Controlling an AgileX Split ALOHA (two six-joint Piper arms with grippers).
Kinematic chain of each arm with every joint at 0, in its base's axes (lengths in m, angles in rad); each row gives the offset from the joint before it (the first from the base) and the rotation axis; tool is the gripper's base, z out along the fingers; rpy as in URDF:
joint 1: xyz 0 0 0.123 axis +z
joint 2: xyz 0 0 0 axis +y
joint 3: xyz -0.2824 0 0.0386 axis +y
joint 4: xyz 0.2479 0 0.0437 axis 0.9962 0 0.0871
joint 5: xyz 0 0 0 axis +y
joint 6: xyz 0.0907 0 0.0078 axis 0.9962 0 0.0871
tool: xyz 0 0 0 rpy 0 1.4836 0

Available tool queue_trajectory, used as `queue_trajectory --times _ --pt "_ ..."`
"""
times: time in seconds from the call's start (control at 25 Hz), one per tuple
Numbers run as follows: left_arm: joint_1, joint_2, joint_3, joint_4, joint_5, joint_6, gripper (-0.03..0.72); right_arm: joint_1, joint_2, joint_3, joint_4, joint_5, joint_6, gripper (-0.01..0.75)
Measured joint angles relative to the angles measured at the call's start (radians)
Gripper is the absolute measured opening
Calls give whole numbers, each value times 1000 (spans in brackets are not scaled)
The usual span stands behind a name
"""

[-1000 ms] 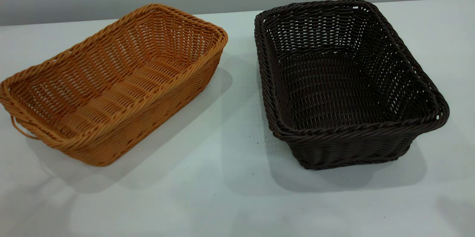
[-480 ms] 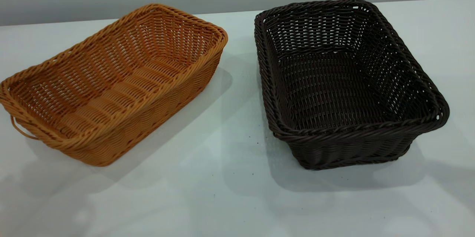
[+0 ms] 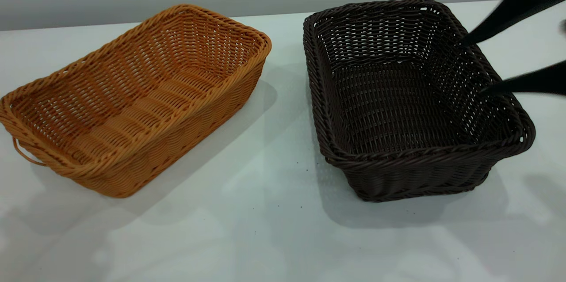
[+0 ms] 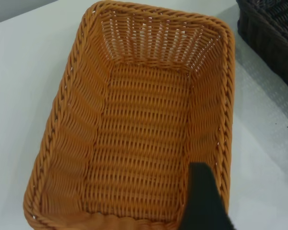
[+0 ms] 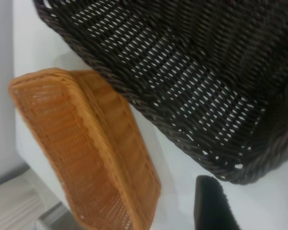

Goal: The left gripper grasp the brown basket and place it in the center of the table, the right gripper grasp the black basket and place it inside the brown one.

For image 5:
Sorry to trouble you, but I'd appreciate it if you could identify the dark brown woven wicker basket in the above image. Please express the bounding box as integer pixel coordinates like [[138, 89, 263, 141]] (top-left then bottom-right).
[[33, 0, 288, 185]]

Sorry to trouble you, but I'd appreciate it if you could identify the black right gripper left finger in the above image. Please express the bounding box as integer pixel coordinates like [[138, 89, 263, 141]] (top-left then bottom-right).
[[193, 174, 242, 230]]

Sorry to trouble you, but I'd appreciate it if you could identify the white ribbed panel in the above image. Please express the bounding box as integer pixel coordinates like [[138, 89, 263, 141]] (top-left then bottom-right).
[[0, 167, 70, 230]]

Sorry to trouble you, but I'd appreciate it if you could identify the tan woven wicker basket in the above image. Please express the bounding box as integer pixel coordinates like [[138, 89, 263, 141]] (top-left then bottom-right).
[[8, 68, 162, 230]]

